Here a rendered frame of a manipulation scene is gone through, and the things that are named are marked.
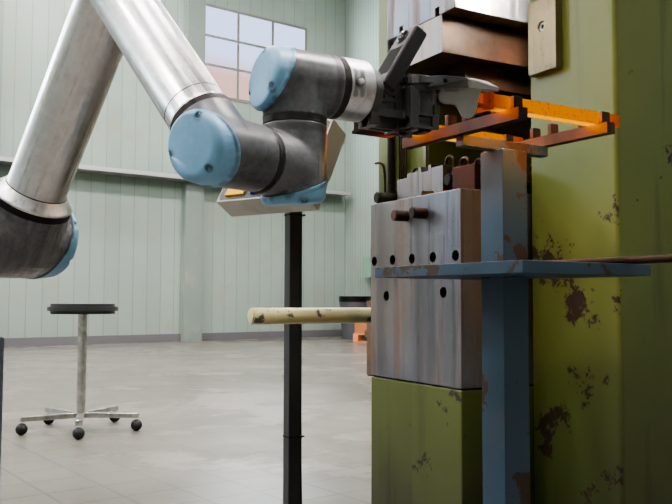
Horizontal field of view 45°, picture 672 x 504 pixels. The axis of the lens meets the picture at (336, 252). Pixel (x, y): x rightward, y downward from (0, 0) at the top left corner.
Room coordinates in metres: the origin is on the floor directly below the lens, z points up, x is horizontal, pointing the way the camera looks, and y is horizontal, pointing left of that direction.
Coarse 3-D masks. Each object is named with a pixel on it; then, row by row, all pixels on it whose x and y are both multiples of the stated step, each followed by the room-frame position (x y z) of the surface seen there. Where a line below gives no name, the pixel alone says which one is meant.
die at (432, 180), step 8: (432, 168) 2.00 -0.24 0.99; (440, 168) 1.98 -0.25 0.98; (448, 168) 1.98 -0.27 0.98; (408, 176) 2.10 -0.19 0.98; (416, 176) 2.07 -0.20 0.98; (424, 176) 2.03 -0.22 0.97; (432, 176) 2.01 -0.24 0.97; (440, 176) 1.98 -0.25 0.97; (528, 176) 2.10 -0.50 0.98; (400, 184) 2.13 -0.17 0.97; (408, 184) 2.10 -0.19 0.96; (416, 184) 2.07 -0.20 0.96; (424, 184) 2.03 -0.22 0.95; (432, 184) 2.01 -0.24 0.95; (440, 184) 1.98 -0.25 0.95; (400, 192) 2.13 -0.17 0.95; (408, 192) 2.10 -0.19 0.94; (416, 192) 2.07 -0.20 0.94
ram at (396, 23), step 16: (400, 0) 2.13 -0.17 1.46; (416, 0) 2.06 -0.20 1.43; (432, 0) 2.00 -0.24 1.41; (448, 0) 1.95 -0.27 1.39; (464, 0) 1.94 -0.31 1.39; (480, 0) 1.96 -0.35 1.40; (496, 0) 1.99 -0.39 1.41; (512, 0) 2.01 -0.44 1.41; (528, 0) 2.04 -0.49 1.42; (400, 16) 2.13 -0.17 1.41; (416, 16) 2.06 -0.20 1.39; (432, 16) 2.00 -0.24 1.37; (464, 16) 1.99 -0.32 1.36; (480, 16) 1.99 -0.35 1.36; (496, 16) 1.99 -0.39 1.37; (512, 16) 2.01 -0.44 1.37
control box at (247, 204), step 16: (336, 128) 2.40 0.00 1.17; (336, 144) 2.41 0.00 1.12; (336, 160) 2.41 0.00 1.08; (224, 192) 2.48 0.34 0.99; (224, 208) 2.50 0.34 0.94; (240, 208) 2.47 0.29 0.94; (256, 208) 2.44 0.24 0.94; (272, 208) 2.41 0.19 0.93; (288, 208) 2.38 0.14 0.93; (304, 208) 2.35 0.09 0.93
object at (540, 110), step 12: (480, 96) 1.30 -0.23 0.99; (492, 96) 1.30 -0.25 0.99; (504, 96) 1.32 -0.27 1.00; (480, 108) 1.30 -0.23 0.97; (492, 108) 1.30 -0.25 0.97; (504, 108) 1.32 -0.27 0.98; (528, 108) 1.35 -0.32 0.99; (540, 108) 1.36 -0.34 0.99; (552, 108) 1.38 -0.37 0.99; (564, 108) 1.39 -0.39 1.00; (576, 108) 1.41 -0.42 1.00; (552, 120) 1.41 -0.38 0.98; (564, 120) 1.41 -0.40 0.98; (576, 120) 1.41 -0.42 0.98; (588, 120) 1.42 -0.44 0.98; (612, 120) 1.45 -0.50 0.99
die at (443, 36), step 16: (448, 16) 1.98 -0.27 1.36; (432, 32) 2.00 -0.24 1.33; (448, 32) 1.98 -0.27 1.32; (464, 32) 2.00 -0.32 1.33; (480, 32) 2.03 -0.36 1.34; (496, 32) 2.05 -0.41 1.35; (512, 32) 2.08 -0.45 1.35; (432, 48) 2.00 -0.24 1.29; (448, 48) 1.98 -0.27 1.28; (464, 48) 2.00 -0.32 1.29; (480, 48) 2.03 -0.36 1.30; (496, 48) 2.05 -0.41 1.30; (512, 48) 2.08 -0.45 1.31; (416, 64) 2.08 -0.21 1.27; (432, 64) 2.08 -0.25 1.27; (448, 64) 2.08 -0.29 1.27; (480, 64) 2.07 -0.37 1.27; (496, 64) 2.07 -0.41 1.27; (512, 64) 2.08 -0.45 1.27
